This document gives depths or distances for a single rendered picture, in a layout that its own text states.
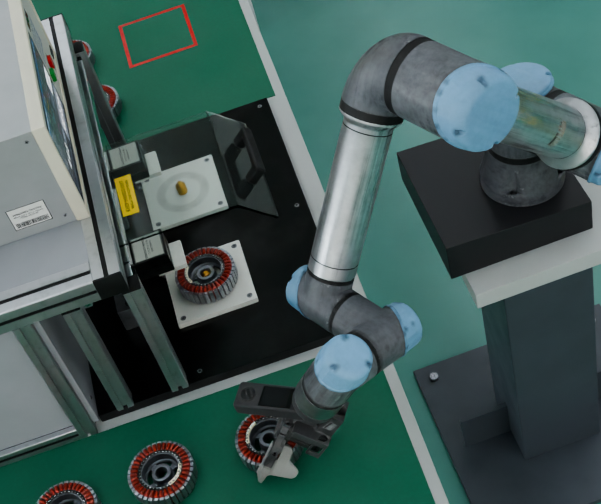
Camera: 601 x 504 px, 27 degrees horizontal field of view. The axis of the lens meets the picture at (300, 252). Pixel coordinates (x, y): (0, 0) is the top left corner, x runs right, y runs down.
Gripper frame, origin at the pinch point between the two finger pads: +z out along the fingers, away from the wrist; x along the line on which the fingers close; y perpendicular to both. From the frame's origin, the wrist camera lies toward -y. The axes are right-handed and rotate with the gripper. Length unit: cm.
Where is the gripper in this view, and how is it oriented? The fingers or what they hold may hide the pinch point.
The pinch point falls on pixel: (268, 442)
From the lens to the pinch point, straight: 209.9
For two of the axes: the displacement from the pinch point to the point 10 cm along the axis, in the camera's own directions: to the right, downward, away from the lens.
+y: 9.1, 4.0, 0.9
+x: 2.8, -7.7, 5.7
